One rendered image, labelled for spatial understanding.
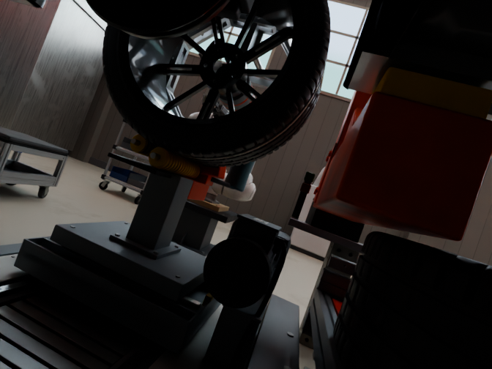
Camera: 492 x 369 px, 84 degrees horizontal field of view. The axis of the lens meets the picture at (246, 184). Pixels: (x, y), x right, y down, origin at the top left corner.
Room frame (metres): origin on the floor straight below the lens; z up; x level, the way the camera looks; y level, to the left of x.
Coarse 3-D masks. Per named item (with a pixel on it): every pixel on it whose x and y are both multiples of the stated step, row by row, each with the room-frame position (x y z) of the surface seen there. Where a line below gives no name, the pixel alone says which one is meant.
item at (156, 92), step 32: (256, 0) 0.87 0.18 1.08; (288, 0) 0.70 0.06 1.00; (288, 32) 0.85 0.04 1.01; (128, 64) 0.78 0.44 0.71; (160, 64) 0.96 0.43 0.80; (192, 64) 0.95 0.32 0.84; (288, 64) 0.68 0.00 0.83; (160, 96) 0.94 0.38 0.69; (192, 96) 0.96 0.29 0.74; (256, 96) 0.90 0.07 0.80
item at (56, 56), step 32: (0, 0) 3.47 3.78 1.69; (64, 0) 3.38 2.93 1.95; (0, 32) 3.44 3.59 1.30; (32, 32) 3.37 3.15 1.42; (64, 32) 3.53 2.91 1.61; (96, 32) 3.97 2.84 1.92; (0, 64) 3.41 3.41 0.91; (32, 64) 3.34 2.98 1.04; (64, 64) 3.70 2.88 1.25; (96, 64) 4.18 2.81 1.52; (0, 96) 3.38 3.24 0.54; (32, 96) 3.45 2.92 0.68; (64, 96) 3.87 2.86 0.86; (32, 128) 3.60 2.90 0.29; (64, 128) 4.07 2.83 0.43
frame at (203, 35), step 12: (204, 24) 1.02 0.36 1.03; (216, 24) 1.02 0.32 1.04; (228, 24) 1.05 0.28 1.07; (240, 24) 1.04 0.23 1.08; (264, 24) 0.98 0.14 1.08; (192, 36) 1.03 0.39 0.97; (204, 36) 1.06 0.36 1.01; (180, 48) 1.03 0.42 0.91; (288, 48) 0.95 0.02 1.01; (180, 60) 1.08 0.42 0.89; (168, 84) 1.04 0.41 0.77; (168, 96) 1.03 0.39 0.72
